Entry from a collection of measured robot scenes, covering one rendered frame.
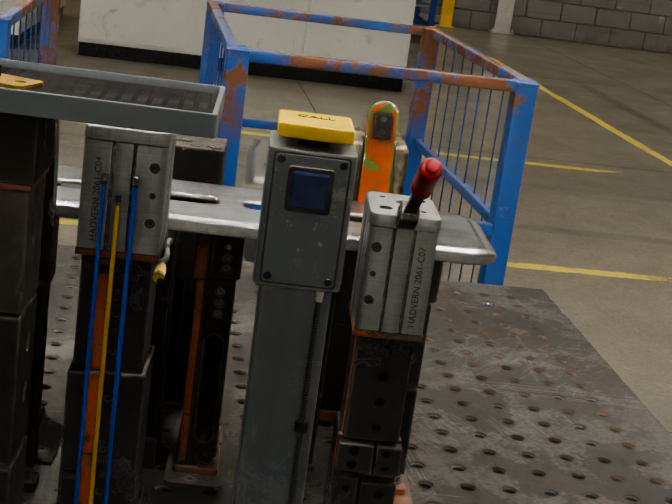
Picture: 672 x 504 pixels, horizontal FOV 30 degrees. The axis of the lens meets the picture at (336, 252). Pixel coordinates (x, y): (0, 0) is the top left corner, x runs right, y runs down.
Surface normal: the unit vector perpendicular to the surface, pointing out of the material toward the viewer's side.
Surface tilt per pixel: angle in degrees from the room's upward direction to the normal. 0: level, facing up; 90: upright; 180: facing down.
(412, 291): 90
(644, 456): 0
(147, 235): 90
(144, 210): 90
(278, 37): 90
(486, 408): 0
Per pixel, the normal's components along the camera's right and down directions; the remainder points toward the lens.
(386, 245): 0.04, 0.28
